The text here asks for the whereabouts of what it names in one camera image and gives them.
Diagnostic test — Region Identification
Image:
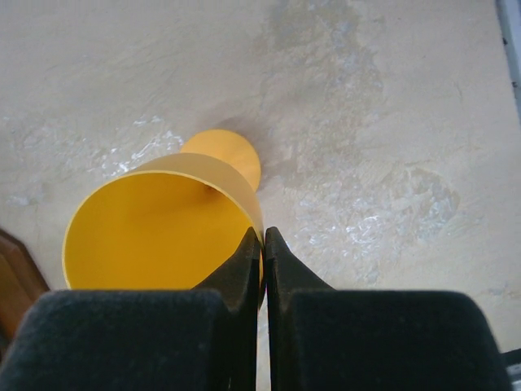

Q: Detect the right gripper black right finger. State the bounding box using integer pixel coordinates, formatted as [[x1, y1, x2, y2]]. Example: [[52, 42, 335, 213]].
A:
[[264, 227, 511, 390]]

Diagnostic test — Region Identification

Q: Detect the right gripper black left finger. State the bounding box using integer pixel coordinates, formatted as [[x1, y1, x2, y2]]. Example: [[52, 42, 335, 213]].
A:
[[1, 230, 261, 390]]

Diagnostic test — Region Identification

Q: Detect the gold wire wine glass rack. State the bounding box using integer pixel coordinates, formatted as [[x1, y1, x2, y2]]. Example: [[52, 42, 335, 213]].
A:
[[1, 230, 50, 341]]

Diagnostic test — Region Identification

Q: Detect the yellow plastic wine glass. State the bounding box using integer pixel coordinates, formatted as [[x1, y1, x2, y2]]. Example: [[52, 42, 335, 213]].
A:
[[62, 129, 264, 290]]

